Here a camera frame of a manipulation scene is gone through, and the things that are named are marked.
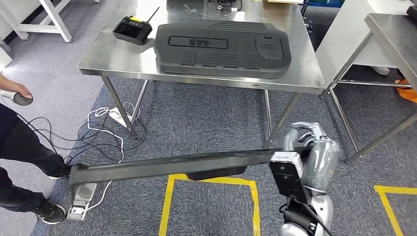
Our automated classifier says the yellow floor tape square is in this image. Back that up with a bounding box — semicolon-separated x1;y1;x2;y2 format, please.
374;185;417;236
158;173;261;236

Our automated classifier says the black remote controller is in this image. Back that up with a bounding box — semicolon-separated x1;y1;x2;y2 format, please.
113;6;160;46

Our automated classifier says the black swivel chair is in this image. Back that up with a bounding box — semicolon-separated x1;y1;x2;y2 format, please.
301;0;313;33

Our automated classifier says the white frame table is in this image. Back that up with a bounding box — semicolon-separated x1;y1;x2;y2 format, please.
0;0;73;44

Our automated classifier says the steel workbench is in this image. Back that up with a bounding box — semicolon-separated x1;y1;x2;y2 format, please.
321;13;417;165
77;0;326;147

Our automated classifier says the orange bag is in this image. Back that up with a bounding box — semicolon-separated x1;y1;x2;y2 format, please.
395;79;417;104

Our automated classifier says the black power adapter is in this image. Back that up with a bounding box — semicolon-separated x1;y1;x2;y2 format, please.
208;0;243;12

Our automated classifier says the blue plastic crate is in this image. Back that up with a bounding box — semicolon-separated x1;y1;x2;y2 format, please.
307;0;344;8

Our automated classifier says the black floor cable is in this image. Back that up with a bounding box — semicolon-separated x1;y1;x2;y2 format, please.
16;112;147;164

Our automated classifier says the large black moulded panel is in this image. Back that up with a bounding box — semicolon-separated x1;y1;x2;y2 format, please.
154;18;292;80

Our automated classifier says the metal floor outlet box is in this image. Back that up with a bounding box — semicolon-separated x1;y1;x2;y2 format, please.
66;183;98;221

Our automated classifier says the person's hand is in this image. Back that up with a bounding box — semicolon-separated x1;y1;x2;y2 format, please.
8;82;33;99

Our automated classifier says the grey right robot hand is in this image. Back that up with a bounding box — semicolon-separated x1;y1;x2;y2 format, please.
282;122;340;193

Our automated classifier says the person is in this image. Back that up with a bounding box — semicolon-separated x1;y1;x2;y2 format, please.
369;66;390;76
0;76;90;225

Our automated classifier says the black round handheld controller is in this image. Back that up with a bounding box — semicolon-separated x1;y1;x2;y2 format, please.
0;90;34;107

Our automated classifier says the white power strip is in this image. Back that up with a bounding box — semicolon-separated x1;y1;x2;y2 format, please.
108;109;134;128

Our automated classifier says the white floor cable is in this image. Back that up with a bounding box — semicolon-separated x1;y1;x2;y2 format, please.
85;107;125;212

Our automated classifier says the white board panel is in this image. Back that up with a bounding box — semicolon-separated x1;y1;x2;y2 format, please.
315;0;417;89

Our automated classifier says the long black plastic part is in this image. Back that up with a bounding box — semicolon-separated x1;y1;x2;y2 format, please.
69;147;312;196

